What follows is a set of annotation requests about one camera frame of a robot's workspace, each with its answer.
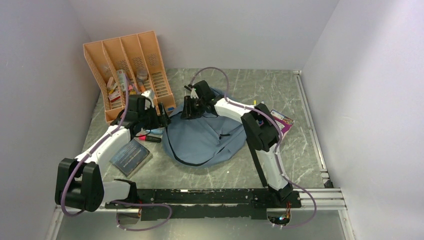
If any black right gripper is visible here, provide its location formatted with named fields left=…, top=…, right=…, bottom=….
left=180, top=95, right=205, bottom=119

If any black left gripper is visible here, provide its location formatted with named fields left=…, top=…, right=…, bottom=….
left=138, top=102, right=172, bottom=131

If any blue grey student backpack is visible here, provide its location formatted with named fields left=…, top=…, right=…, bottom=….
left=162, top=88, right=247, bottom=168

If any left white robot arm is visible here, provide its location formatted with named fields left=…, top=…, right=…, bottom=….
left=54, top=90, right=171, bottom=214

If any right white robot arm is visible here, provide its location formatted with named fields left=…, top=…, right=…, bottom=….
left=181, top=80, right=293, bottom=207

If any blue correction tape dispenser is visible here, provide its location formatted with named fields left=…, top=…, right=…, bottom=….
left=150, top=129, right=163, bottom=135

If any dark blue hardcover book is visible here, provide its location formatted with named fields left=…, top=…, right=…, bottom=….
left=109, top=139, right=153, bottom=178

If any grey round jar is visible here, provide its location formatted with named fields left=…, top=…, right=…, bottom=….
left=136, top=68, right=149, bottom=82

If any red white small box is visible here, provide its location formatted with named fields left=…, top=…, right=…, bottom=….
left=108, top=90, right=121, bottom=103

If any tall white carton box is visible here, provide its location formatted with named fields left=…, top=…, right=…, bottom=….
left=116, top=69, right=129, bottom=92

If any peach plastic file organizer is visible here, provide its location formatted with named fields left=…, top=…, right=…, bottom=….
left=83, top=31, right=176, bottom=124

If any purple picture book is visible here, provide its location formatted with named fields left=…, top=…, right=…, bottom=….
left=270, top=109, right=294, bottom=141

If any black mounting base rail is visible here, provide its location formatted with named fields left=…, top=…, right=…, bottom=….
left=105, top=187, right=302, bottom=222

